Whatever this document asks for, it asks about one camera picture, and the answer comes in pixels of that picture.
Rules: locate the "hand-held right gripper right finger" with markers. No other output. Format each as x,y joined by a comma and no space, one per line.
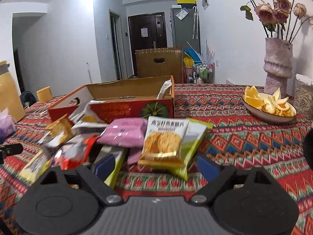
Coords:
206,166

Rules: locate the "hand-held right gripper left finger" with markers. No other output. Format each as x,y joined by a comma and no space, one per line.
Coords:
105,164

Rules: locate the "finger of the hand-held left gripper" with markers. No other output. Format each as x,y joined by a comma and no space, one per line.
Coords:
12,149

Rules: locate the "white green-edged snack packet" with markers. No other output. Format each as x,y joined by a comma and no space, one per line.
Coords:
118,160

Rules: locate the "pale yellow snack packet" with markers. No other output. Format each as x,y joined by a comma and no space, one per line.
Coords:
34,166

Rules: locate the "green and white snack packet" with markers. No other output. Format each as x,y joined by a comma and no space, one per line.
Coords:
196,139

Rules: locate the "small pink snack packet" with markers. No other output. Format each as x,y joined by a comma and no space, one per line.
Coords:
134,156

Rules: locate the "red snack packet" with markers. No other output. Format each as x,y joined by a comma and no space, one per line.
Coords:
73,154

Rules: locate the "large pink snack packet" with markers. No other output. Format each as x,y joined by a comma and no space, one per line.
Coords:
122,132

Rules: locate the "silver and yellow snack packet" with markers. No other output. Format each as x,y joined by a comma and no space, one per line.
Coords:
85,117

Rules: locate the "yellow cracker snack packet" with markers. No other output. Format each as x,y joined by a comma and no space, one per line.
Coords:
161,142

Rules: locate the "golden snack packet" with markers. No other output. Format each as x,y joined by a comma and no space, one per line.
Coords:
60,129

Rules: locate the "red pumpkin print cardboard box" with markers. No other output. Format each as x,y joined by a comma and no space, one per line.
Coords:
117,109

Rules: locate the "purple tissue pack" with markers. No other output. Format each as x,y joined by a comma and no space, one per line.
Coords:
6,125

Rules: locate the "dark backpack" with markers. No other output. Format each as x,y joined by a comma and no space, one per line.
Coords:
27,98

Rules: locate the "yellow cup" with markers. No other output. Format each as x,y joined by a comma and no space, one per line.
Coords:
44,94

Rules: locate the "pile of orange peels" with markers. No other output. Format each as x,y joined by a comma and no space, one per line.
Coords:
269,101

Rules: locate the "dark round object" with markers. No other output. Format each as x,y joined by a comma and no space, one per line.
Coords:
308,146

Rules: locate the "yellow bag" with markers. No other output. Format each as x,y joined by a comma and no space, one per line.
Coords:
187,61

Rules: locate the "clear jar of seeds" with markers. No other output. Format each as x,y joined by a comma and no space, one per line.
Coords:
303,95

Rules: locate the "pink ceramic vase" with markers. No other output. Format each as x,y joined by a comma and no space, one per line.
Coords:
277,63

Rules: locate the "grey refrigerator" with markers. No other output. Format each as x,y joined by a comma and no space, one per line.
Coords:
183,31

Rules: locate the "folded white umbrella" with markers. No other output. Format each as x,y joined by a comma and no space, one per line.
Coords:
195,22

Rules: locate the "dark entrance door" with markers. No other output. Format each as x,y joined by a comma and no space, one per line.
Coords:
146,24

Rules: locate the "dried rose bouquet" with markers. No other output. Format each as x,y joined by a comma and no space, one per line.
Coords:
266,12

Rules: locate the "yellow box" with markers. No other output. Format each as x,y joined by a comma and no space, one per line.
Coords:
187,2

